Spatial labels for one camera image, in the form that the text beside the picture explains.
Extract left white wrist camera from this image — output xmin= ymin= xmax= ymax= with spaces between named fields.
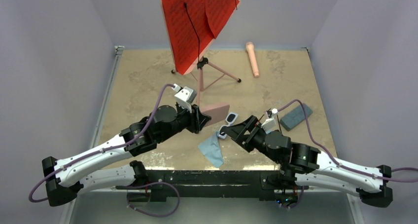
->
xmin=173 ymin=84 xmax=197 ymax=112

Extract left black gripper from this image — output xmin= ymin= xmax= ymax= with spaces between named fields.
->
xmin=157 ymin=102 xmax=210 ymax=143

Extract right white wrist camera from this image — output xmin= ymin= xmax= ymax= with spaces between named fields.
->
xmin=261 ymin=108 xmax=279 ymax=134

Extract white frame sunglasses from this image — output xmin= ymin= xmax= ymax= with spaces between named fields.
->
xmin=217 ymin=112 xmax=238 ymax=139

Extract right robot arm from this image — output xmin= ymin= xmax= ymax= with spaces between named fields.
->
xmin=220 ymin=116 xmax=393 ymax=208

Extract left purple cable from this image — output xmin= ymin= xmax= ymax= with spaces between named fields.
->
xmin=29 ymin=83 xmax=177 ymax=203

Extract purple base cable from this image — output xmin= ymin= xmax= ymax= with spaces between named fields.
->
xmin=126 ymin=182 xmax=181 ymax=217

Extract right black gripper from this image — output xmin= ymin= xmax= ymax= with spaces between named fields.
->
xmin=221 ymin=115 xmax=281 ymax=164

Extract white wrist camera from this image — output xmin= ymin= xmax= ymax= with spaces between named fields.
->
xmin=173 ymin=84 xmax=197 ymax=112
xmin=261 ymin=108 xmax=279 ymax=134

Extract pink toy microphone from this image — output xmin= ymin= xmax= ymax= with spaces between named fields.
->
xmin=245 ymin=42 xmax=260 ymax=78

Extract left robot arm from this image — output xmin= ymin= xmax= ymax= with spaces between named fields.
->
xmin=42 ymin=104 xmax=212 ymax=207

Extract pink glasses case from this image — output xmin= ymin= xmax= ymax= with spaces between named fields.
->
xmin=201 ymin=102 xmax=230 ymax=127

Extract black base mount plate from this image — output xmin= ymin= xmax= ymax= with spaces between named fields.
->
xmin=127 ymin=170 xmax=302 ymax=204

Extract blue glasses case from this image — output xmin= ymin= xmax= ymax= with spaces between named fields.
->
xmin=279 ymin=103 xmax=313 ymax=131

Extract pink music stand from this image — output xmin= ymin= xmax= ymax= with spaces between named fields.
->
xmin=163 ymin=56 xmax=247 ymax=106

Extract aluminium frame rail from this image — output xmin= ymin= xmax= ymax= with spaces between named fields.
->
xmin=59 ymin=45 xmax=126 ymax=224

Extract black sunglasses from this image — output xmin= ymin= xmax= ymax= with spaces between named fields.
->
xmin=261 ymin=115 xmax=282 ymax=134

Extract light blue cleaning cloth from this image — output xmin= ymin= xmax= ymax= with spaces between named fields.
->
xmin=198 ymin=131 xmax=224 ymax=168

